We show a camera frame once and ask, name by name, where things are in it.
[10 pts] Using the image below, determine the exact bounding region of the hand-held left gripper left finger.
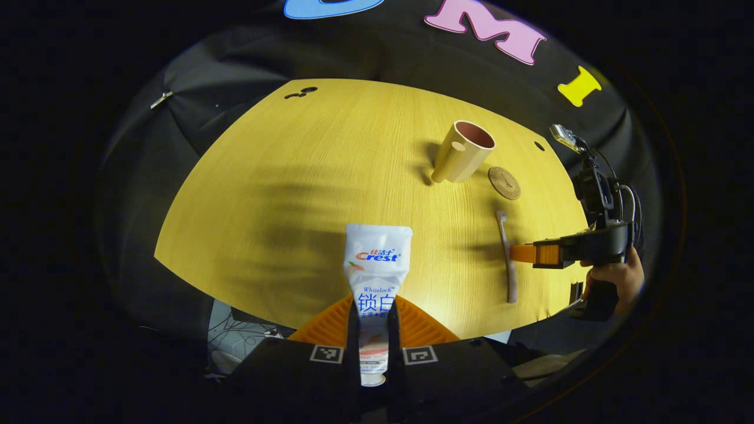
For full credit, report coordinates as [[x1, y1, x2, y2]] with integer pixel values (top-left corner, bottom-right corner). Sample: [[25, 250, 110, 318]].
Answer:
[[215, 294, 362, 424]]

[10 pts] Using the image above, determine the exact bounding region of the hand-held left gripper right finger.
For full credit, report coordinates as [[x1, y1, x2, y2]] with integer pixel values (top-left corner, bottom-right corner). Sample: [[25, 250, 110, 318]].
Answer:
[[387, 294, 532, 424]]

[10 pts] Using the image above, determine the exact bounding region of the white toothbrush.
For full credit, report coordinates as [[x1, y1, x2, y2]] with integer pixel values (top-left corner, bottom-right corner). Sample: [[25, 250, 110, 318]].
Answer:
[[496, 211, 519, 304]]

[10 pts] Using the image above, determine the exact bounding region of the round brown coaster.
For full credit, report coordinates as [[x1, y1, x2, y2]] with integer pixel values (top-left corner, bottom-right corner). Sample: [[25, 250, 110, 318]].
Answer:
[[488, 167, 522, 201]]

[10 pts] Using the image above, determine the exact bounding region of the white toothpaste tube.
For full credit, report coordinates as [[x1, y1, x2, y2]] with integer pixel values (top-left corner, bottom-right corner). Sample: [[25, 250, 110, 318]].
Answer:
[[344, 224, 414, 387]]

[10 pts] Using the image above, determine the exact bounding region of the tan cup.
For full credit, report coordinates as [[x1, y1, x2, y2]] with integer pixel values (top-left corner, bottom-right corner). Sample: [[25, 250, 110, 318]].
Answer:
[[431, 120, 497, 184]]

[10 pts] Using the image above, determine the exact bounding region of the wooden desktop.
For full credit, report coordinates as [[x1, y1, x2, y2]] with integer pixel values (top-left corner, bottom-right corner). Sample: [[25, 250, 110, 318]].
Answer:
[[154, 78, 593, 341]]

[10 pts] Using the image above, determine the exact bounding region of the grey cable bundle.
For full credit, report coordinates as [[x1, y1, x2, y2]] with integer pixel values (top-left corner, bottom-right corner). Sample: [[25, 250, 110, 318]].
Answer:
[[207, 299, 295, 379]]

